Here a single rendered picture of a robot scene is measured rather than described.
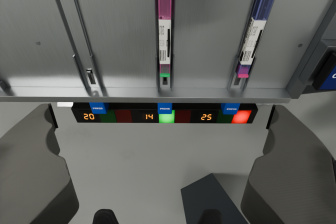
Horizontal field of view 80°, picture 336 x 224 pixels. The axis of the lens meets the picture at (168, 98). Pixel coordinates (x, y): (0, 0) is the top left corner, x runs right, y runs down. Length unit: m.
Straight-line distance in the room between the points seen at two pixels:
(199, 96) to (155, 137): 0.76
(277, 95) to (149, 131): 0.79
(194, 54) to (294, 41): 0.13
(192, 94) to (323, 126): 1.06
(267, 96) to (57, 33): 0.30
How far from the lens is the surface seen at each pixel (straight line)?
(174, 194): 1.12
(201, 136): 1.06
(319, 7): 0.31
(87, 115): 0.41
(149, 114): 0.38
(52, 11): 0.29
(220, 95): 0.31
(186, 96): 0.30
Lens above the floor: 1.03
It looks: 87 degrees down
